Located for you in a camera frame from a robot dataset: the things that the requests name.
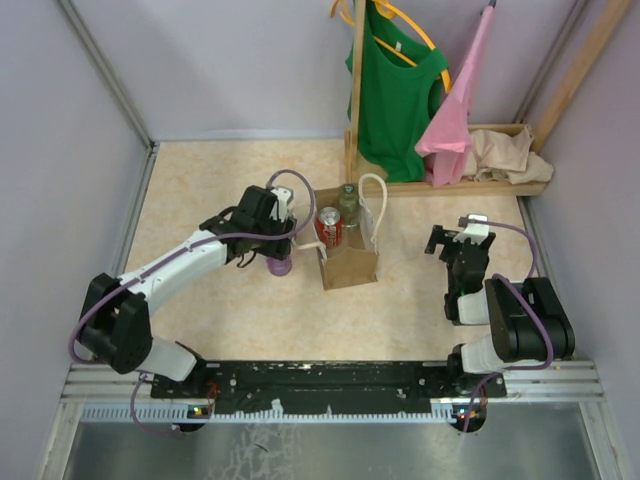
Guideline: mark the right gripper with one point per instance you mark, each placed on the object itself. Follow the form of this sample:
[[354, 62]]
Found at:
[[439, 236]]

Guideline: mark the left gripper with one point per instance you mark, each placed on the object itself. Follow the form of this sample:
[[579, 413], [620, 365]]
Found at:
[[279, 249]]

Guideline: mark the purple soda can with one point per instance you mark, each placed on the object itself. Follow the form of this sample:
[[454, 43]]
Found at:
[[279, 267]]

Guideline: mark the brown canvas bag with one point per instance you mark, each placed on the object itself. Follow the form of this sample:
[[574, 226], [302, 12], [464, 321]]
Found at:
[[354, 260]]

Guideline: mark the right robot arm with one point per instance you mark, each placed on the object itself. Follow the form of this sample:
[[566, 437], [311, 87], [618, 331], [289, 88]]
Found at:
[[528, 326]]

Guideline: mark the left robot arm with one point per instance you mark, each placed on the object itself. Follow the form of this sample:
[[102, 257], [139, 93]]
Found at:
[[115, 325]]

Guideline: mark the red cola can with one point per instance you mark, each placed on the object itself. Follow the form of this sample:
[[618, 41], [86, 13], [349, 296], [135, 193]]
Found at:
[[329, 227]]

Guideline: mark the green cap glass bottle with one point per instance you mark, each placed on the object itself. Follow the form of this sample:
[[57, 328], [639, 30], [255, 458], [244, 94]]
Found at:
[[349, 206]]

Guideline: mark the pink t-shirt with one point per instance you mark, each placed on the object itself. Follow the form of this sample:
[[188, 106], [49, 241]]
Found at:
[[446, 143]]

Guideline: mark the beige cloth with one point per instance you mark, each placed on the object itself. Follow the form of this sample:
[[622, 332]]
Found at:
[[496, 156]]

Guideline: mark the wooden clothes rack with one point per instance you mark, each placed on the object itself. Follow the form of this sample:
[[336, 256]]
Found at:
[[356, 166]]

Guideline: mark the green t-shirt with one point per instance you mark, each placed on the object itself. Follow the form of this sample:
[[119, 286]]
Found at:
[[401, 90]]

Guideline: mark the wooden pole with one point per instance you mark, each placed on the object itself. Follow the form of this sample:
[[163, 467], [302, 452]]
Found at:
[[583, 36]]

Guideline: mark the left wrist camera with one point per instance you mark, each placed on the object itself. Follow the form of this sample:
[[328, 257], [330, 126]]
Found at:
[[284, 198]]

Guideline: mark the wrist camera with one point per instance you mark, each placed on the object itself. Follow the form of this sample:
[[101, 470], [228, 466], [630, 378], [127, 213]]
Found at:
[[474, 228], [284, 198]]

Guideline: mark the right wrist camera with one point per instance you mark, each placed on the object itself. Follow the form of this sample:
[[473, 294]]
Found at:
[[474, 228]]

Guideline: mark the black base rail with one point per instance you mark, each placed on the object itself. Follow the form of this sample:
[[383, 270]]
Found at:
[[313, 388]]

